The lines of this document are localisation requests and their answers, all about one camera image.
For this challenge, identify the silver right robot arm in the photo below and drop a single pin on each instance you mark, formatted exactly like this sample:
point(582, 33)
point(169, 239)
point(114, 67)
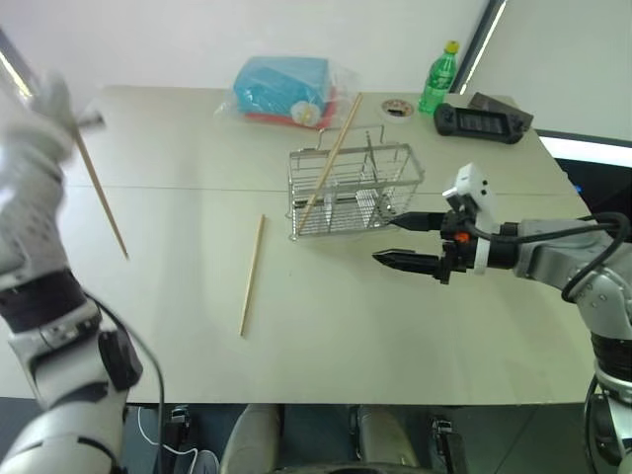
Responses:
point(568, 252)

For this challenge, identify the white tape roll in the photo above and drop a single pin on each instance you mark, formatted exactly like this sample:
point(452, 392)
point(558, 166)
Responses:
point(397, 118)

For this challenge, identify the black table leg bracket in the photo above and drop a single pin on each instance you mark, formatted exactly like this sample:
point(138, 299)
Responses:
point(180, 424)
point(447, 442)

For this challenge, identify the dark brown box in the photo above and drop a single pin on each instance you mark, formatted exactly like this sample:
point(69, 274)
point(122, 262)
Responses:
point(498, 104)

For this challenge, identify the black handheld controller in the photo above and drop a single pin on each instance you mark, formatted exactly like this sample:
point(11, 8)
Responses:
point(479, 123)

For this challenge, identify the wooden chopstick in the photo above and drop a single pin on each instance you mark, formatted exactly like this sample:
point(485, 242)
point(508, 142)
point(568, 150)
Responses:
point(340, 138)
point(101, 195)
point(252, 276)

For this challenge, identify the grey rounded shape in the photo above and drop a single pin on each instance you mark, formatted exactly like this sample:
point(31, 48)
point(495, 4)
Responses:
point(385, 434)
point(252, 434)

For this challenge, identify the black diagonal frame bar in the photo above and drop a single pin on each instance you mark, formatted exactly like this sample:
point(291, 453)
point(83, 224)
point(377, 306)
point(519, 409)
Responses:
point(481, 44)
point(15, 64)

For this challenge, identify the clear plastic bag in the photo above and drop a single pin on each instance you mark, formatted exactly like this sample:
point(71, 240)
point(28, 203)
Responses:
point(345, 79)

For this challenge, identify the blue package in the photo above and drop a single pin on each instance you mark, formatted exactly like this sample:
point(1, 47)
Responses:
point(276, 84)

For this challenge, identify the green plastic bottle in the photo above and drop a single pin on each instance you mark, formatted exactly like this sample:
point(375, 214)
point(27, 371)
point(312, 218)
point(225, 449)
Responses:
point(437, 79)

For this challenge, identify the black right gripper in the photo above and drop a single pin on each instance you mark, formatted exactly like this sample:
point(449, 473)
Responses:
point(456, 254)

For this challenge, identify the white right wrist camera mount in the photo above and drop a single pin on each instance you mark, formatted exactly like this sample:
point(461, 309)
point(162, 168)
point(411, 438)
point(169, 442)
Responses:
point(476, 190)

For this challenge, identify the dark monitor screen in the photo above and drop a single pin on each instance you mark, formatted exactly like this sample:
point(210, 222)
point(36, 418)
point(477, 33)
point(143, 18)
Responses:
point(602, 182)

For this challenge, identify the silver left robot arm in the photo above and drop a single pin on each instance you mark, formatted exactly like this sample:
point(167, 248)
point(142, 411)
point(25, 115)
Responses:
point(64, 395)

